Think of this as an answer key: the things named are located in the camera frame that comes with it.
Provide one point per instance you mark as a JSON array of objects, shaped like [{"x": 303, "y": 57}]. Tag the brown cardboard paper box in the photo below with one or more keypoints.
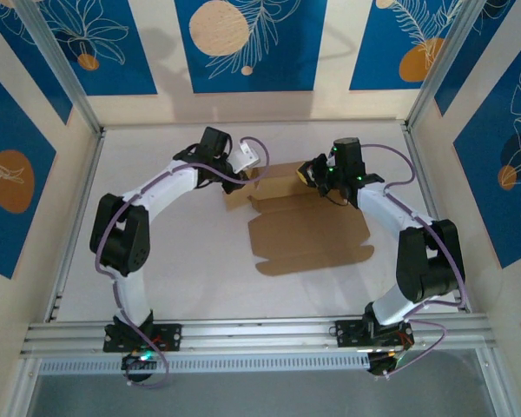
[{"x": 312, "y": 234}]

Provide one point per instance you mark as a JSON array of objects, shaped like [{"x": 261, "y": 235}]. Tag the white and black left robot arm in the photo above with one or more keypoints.
[{"x": 165, "y": 182}]

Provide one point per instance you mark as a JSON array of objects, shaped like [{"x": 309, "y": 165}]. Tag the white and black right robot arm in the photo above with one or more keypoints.
[{"x": 386, "y": 208}]

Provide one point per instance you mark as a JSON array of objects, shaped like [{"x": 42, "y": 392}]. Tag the black controller board with LED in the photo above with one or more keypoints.
[
  {"x": 382, "y": 365},
  {"x": 139, "y": 362}
]

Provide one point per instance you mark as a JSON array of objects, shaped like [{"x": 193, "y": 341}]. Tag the aluminium table side rail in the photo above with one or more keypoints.
[
  {"x": 410, "y": 139},
  {"x": 83, "y": 195}
]

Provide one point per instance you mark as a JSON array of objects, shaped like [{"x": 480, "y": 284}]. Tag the horizontal aluminium mounting rail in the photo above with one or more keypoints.
[{"x": 260, "y": 334}]

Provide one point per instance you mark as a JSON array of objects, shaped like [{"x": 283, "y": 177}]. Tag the slanted aluminium frame post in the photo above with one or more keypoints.
[
  {"x": 63, "y": 65},
  {"x": 454, "y": 56}
]

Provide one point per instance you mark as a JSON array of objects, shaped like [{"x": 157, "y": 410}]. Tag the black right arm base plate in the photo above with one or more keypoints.
[{"x": 347, "y": 334}]

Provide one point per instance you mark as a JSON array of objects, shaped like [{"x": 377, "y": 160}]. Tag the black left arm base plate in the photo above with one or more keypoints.
[{"x": 171, "y": 336}]

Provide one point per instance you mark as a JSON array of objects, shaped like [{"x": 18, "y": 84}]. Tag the aluminium frame leg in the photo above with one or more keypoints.
[
  {"x": 24, "y": 391},
  {"x": 492, "y": 391}
]

